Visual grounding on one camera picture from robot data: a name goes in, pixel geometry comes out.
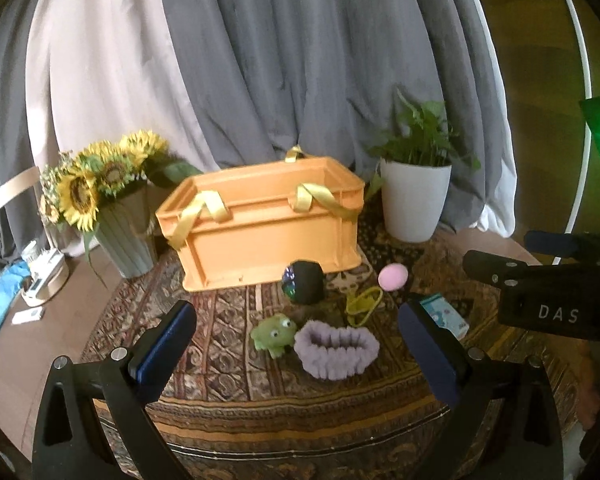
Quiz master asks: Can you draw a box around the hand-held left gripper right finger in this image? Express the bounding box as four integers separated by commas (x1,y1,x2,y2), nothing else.
397,296,566,480

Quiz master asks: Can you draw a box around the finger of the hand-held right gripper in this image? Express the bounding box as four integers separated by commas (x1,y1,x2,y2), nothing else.
525,231,600,263
462,249,533,290

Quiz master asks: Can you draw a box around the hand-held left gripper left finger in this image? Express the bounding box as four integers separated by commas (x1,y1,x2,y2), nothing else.
32,300,198,480

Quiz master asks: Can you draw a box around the blue white tissue packet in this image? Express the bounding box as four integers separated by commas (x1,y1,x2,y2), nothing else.
420,294,471,342

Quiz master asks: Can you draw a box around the pink egg-shaped sponge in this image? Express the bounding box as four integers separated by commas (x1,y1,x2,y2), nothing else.
378,263,410,292

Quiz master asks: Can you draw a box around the green frog toy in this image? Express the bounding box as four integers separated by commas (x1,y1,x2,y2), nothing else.
251,312,298,359

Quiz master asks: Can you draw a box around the black plush ball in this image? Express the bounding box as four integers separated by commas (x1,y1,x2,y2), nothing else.
282,259,326,306

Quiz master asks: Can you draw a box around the orange plastic crate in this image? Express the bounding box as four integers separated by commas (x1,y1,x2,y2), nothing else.
155,156,367,293

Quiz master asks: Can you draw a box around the person's right hand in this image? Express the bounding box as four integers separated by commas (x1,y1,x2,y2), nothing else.
575,347,600,431

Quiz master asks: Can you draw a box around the white plant pot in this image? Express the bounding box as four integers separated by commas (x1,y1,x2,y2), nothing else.
379,157,453,243

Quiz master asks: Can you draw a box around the grey ribbed vase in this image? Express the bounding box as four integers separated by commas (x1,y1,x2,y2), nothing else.
94,187,161,280

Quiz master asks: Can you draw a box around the purple fluffy scrunchie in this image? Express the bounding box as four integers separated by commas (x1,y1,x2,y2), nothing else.
293,321,381,377

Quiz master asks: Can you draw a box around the patterned brown tablecloth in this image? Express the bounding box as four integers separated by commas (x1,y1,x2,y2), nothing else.
80,200,581,480

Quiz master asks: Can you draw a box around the white device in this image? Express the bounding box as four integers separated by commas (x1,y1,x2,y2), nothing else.
22,249,66,296

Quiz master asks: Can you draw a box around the green potted plant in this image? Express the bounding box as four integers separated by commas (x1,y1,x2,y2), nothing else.
362,87,482,201

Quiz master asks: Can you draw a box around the sunflower bouquet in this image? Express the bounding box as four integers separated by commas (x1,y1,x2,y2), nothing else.
39,130,203,286

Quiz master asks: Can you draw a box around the blue cloth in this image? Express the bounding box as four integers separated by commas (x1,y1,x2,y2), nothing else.
0,260,31,346

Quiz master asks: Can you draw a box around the wooden chair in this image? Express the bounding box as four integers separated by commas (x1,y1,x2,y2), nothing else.
0,166,43,251

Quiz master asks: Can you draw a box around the grey curtain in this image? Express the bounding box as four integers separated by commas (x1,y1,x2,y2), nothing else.
0,0,511,261

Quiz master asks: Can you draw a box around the beige curtain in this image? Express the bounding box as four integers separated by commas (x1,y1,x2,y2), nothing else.
25,0,221,256

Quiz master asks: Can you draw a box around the yellow hair tie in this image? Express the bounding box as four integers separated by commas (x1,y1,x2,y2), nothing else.
345,287,385,328

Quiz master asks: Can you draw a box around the white ring lamp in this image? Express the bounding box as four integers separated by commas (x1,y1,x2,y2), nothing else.
550,0,595,266

